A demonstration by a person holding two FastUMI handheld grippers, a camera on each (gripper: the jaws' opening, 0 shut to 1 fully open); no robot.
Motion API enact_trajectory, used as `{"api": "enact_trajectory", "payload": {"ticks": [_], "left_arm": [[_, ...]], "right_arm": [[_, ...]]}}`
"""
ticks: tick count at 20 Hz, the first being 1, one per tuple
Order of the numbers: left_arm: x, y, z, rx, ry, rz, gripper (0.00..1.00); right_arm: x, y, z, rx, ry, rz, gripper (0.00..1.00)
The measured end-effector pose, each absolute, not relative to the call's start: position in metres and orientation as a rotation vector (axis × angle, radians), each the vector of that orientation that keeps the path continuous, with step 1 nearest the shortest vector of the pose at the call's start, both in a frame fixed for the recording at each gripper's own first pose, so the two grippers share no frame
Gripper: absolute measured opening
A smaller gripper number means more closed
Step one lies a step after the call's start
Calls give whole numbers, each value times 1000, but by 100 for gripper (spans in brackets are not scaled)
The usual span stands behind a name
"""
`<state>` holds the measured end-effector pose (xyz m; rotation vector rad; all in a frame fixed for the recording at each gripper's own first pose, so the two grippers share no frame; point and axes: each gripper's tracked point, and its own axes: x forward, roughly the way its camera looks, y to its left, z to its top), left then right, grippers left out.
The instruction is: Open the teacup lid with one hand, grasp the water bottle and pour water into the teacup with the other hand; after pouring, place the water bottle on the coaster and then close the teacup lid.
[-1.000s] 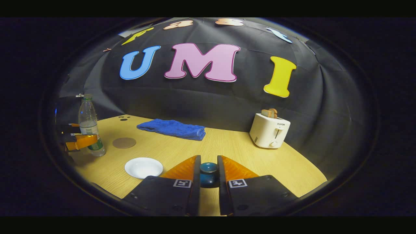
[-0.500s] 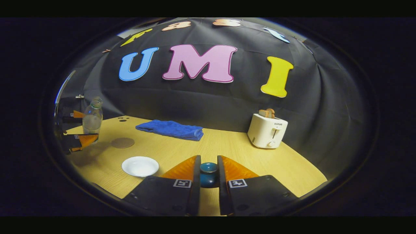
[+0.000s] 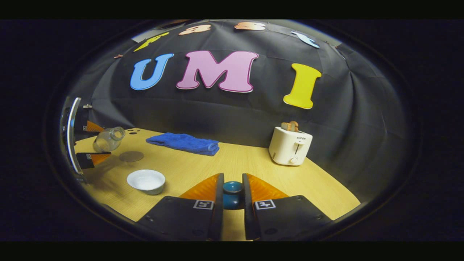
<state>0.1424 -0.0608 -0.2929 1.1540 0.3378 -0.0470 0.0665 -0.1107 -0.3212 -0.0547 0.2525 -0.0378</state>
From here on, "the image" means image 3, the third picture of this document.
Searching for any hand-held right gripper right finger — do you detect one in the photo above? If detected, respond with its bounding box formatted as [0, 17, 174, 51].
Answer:
[242, 173, 332, 241]

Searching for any clear plastic water bottle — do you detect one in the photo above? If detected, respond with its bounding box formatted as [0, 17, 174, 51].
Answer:
[93, 127, 126, 153]

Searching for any white toaster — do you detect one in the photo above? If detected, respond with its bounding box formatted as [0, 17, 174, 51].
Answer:
[269, 126, 313, 166]

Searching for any black backdrop cloth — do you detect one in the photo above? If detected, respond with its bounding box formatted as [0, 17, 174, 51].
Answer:
[69, 20, 407, 203]

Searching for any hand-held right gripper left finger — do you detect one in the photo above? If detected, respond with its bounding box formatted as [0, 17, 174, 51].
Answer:
[136, 173, 224, 241]

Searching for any blue teacup lid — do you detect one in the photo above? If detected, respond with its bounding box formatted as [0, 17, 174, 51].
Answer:
[223, 181, 244, 210]

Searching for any blue towel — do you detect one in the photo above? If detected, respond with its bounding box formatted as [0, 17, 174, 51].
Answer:
[146, 132, 220, 156]

